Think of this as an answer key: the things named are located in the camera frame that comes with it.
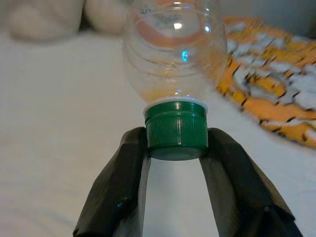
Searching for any yellow cartoon print blanket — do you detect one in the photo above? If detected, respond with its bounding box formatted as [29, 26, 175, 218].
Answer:
[214, 16, 316, 149]

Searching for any beige plush toy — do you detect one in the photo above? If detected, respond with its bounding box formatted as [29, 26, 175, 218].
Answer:
[7, 0, 129, 41]

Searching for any clear plastic bottle green cap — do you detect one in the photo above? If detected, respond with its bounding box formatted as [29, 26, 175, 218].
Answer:
[122, 0, 228, 160]

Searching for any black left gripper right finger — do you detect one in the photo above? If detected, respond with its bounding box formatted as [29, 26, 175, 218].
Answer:
[198, 127, 304, 237]

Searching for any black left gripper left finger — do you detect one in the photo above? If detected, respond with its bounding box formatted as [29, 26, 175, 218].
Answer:
[73, 127, 153, 237]

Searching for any white quilted mattress pad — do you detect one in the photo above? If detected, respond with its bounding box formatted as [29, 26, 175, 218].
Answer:
[0, 32, 316, 237]

